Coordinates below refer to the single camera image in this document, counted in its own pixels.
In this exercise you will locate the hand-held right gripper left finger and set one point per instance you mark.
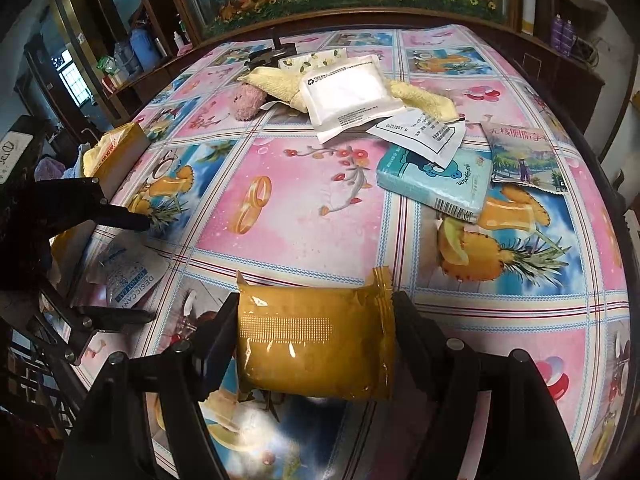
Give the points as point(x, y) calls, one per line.
point(217, 345)

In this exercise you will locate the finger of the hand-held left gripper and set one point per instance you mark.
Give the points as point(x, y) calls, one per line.
point(125, 221)
point(125, 316)

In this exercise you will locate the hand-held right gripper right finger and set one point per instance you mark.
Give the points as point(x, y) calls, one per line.
point(410, 340)

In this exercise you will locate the white desiccant packet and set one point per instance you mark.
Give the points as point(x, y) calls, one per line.
point(130, 270)

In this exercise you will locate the cardboard box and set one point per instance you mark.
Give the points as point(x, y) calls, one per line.
point(125, 160)

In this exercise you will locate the mustard orange packet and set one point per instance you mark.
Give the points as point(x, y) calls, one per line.
point(310, 350)

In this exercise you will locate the teal bear print tissue pack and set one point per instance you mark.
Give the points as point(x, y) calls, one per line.
point(430, 185)

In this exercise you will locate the pink fluffy hair clip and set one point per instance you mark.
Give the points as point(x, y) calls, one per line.
point(250, 102)

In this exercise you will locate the white printed sachet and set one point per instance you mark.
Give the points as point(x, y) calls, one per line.
point(425, 137)

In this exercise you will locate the small yellow towel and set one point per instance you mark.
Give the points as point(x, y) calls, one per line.
point(280, 87)

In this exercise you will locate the snack packet with farmer picture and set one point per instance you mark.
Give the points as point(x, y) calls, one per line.
point(525, 160)

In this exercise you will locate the lemon print tissue pack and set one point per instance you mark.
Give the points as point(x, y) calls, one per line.
point(310, 60)

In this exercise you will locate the plain white pouch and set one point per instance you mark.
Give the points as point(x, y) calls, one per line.
point(350, 92)

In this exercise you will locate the green packet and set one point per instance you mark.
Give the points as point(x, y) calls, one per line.
point(107, 65)

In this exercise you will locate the clear plastic jug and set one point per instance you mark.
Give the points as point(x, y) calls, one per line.
point(125, 60)

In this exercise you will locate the blue thermos flask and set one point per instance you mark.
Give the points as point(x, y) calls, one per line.
point(145, 47)

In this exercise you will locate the small white bottle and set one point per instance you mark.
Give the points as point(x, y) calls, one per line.
point(178, 42)

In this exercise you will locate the dark wooden cabinet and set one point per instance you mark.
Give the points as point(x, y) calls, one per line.
point(565, 80)

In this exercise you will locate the purple spray can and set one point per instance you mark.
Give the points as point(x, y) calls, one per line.
point(569, 39)
point(556, 35)

